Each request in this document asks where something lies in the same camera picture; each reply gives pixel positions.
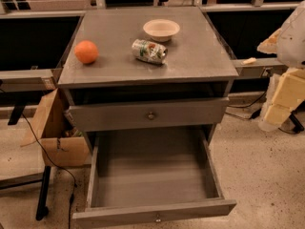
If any open lower grey drawer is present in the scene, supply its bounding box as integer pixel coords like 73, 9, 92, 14
72, 127, 236, 229

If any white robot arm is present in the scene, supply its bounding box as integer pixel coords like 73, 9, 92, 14
257, 1, 305, 132

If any cardboard box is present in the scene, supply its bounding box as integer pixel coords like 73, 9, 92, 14
21, 89, 89, 167

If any upper grey drawer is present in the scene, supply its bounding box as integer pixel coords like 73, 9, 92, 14
70, 97, 229, 132

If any white bowl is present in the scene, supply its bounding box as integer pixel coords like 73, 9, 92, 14
143, 19, 180, 42

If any black power adapter cable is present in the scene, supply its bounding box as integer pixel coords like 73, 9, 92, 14
224, 89, 269, 121

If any grey drawer cabinet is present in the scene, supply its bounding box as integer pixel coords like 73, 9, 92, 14
59, 7, 237, 137

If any black table leg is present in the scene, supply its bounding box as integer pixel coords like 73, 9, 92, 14
35, 166, 51, 221

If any small yellow foam piece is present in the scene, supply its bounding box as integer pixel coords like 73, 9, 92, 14
241, 57, 256, 65

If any black floor cable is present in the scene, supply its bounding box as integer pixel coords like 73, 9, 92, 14
19, 112, 78, 229

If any orange fruit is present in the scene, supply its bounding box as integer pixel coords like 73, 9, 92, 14
74, 40, 99, 64

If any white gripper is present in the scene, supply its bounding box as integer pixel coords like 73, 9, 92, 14
257, 29, 305, 132

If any crushed 7up can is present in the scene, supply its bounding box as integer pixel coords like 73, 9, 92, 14
132, 39, 168, 65

